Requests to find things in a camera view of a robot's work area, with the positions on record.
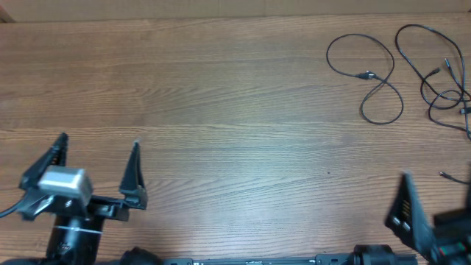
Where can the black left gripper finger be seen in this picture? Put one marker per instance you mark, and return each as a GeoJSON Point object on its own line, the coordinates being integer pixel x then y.
{"type": "Point", "coordinates": [56, 155]}
{"type": "Point", "coordinates": [132, 184]}

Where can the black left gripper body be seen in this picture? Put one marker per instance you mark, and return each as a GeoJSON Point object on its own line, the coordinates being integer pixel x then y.
{"type": "Point", "coordinates": [99, 207]}

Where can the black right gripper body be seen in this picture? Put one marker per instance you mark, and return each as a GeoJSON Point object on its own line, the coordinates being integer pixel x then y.
{"type": "Point", "coordinates": [452, 230]}

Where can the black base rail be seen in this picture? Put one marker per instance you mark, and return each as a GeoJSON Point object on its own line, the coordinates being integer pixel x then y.
{"type": "Point", "coordinates": [320, 259]}

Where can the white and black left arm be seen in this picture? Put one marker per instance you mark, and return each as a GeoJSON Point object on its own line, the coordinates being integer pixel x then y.
{"type": "Point", "coordinates": [75, 241]}

